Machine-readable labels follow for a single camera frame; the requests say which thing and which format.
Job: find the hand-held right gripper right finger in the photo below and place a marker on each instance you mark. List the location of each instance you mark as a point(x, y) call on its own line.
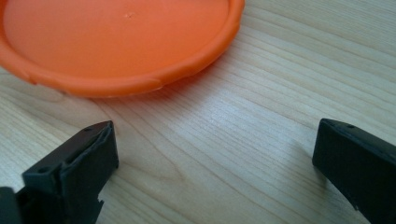
point(358, 168)

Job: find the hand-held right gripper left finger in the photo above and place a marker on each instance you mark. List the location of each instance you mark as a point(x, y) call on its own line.
point(77, 168)

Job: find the orange plastic plate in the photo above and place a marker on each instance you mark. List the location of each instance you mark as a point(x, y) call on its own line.
point(118, 46)

